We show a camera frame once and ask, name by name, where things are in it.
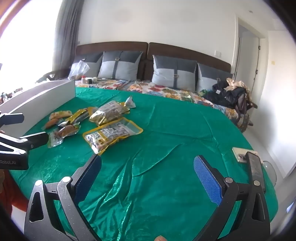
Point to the grey curtain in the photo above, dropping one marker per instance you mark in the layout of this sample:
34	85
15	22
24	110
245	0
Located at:
67	34

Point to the white phone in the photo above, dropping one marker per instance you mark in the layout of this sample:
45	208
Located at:
240	153

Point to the clear plastic bag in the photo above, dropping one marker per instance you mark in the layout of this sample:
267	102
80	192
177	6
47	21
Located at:
79	68

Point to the white cardboard box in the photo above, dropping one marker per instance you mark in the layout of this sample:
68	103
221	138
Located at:
46	95

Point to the dark wooden chair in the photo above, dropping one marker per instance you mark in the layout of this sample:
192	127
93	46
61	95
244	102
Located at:
53	75

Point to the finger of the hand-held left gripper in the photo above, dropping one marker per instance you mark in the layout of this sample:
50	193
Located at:
13	119
37	139

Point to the beige crumpled cloth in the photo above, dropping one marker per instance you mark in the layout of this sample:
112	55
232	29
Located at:
238	84

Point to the clear glass bowl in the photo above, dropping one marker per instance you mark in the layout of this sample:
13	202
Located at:
269	172

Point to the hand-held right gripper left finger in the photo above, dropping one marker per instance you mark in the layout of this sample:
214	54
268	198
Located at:
89	178

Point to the green blanket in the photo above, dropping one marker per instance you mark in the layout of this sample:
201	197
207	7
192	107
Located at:
161	139

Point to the orange sausage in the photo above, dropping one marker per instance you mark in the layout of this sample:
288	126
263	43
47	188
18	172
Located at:
50	124

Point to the clear packet of brown snacks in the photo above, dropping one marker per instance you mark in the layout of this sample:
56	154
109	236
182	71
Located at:
62	133

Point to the dark small jar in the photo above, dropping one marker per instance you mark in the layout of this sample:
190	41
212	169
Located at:
89	81

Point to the grey two-tone pillow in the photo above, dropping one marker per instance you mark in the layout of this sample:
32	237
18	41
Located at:
92	60
120	67
173	74
208	76

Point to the large window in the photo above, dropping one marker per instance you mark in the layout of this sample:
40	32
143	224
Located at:
23	46

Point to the white bottle red cap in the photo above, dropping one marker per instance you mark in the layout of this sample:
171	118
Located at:
83	80

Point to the black clothes pile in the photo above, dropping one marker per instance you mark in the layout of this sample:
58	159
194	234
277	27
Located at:
222	97

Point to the white wall switch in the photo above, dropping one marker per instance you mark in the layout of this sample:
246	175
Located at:
217	54

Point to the large yellow-edged snack pouch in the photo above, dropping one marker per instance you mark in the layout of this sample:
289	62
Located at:
111	134

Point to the gold bag of brown snacks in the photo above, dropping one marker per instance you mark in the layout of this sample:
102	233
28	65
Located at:
108	112

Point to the orange clothing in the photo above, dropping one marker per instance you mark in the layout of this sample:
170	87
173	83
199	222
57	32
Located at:
11	192

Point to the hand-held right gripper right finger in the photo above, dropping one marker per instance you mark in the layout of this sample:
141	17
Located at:
208	183

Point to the white door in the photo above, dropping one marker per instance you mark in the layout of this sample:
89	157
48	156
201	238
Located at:
248	58

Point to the bread snack packet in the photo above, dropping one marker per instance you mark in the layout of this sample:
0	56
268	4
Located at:
60	114

